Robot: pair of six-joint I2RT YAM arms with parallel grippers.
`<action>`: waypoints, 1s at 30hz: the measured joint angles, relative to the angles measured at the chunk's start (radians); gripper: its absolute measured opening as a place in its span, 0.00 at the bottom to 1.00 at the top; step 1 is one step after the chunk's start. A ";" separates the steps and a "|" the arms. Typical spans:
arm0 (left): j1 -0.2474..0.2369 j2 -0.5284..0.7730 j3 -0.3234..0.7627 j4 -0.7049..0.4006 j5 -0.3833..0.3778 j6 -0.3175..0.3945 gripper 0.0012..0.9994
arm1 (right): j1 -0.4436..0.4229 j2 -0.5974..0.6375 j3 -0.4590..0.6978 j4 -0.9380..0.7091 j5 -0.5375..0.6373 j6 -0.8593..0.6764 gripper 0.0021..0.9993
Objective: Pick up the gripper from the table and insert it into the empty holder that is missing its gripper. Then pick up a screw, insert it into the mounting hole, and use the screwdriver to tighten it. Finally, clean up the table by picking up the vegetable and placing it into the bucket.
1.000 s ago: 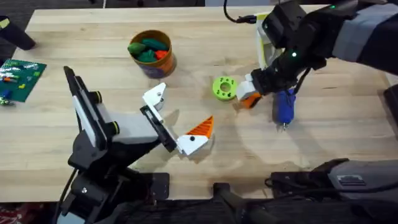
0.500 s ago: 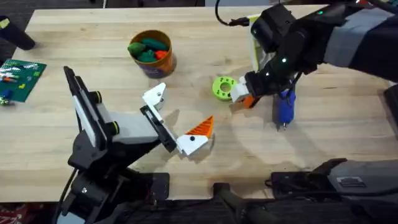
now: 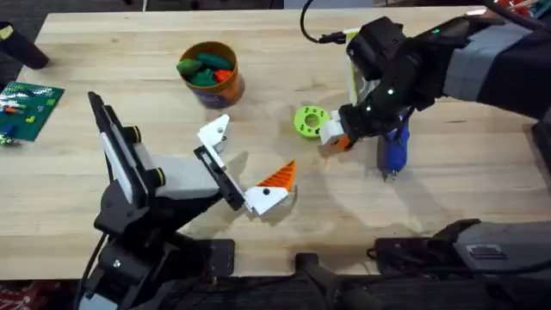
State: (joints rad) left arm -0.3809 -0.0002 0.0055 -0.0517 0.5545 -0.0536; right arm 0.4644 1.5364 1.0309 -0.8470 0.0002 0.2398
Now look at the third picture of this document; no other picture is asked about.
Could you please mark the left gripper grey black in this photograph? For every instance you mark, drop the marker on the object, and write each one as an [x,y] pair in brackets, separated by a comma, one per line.
[185,176]

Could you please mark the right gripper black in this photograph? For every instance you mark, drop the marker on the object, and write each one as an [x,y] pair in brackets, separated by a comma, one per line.
[400,92]

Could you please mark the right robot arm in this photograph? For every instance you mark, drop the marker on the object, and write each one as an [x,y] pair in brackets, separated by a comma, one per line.
[495,69]

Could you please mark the blue electric screwdriver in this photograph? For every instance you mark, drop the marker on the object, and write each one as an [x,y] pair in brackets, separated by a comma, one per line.
[394,146]

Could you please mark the green disc with holes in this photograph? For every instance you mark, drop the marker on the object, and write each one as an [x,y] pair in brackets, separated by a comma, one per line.
[306,122]

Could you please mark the orange tub with toys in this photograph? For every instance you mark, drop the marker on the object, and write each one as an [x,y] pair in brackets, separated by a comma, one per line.
[211,75]

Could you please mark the left wrist upright flat plate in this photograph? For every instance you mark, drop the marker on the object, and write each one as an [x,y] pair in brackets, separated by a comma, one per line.
[115,146]

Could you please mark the green board with toy blocks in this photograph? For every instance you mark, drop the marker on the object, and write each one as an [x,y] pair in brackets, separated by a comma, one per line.
[26,109]

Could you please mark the red heap of tools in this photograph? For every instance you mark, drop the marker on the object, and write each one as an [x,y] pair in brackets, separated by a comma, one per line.
[523,6]

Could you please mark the black block with yellow tape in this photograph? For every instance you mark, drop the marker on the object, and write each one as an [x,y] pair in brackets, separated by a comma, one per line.
[21,49]

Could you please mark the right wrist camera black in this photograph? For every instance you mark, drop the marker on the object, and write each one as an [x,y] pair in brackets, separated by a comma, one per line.
[375,45]

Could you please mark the black camera post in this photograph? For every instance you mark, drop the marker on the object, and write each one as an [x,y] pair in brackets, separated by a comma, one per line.
[314,275]

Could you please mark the black rail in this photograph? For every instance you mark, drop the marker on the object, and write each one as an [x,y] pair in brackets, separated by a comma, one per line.
[409,297]

